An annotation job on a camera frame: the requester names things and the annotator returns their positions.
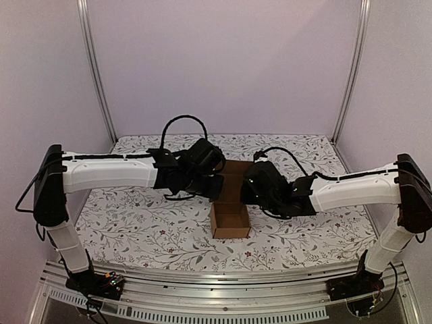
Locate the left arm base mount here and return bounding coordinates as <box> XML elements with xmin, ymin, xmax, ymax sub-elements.
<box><xmin>65</xmin><ymin>270</ymin><xmax>125</xmax><ymax>300</ymax></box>

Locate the aluminium front rail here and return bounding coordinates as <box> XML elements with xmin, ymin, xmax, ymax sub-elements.
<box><xmin>28</xmin><ymin>261</ymin><xmax>419</xmax><ymax>324</ymax></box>

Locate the left aluminium frame post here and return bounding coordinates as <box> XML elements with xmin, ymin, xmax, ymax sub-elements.
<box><xmin>76</xmin><ymin>0</ymin><xmax>118</xmax><ymax>144</ymax></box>

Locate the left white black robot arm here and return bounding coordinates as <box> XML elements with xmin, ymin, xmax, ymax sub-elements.
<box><xmin>15</xmin><ymin>138</ymin><xmax>227</xmax><ymax>293</ymax></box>

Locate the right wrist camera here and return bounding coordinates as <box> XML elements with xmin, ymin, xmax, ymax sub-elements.
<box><xmin>253</xmin><ymin>151</ymin><xmax>268</xmax><ymax>163</ymax></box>

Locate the aluminium frame post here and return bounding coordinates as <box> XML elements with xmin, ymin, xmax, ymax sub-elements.
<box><xmin>76</xmin><ymin>0</ymin><xmax>118</xmax><ymax>144</ymax></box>
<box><xmin>331</xmin><ymin>0</ymin><xmax>371</xmax><ymax>145</ymax></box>

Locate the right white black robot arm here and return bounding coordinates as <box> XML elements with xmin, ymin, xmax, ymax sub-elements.
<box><xmin>240</xmin><ymin>153</ymin><xmax>431</xmax><ymax>294</ymax></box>

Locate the right aluminium frame post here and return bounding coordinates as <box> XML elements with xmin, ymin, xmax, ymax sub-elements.
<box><xmin>331</xmin><ymin>0</ymin><xmax>371</xmax><ymax>145</ymax></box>

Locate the brown cardboard box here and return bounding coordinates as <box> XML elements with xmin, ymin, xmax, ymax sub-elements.
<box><xmin>210</xmin><ymin>160</ymin><xmax>252</xmax><ymax>239</ymax></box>

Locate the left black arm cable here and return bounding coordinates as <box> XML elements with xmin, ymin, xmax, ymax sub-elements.
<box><xmin>159</xmin><ymin>115</ymin><xmax>209</xmax><ymax>151</ymax></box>

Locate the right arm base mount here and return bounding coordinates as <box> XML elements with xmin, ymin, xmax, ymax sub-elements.
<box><xmin>325</xmin><ymin>270</ymin><xmax>385</xmax><ymax>317</ymax></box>

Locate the floral patterned table mat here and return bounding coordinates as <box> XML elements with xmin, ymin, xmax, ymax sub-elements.
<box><xmin>76</xmin><ymin>134</ymin><xmax>376</xmax><ymax>272</ymax></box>

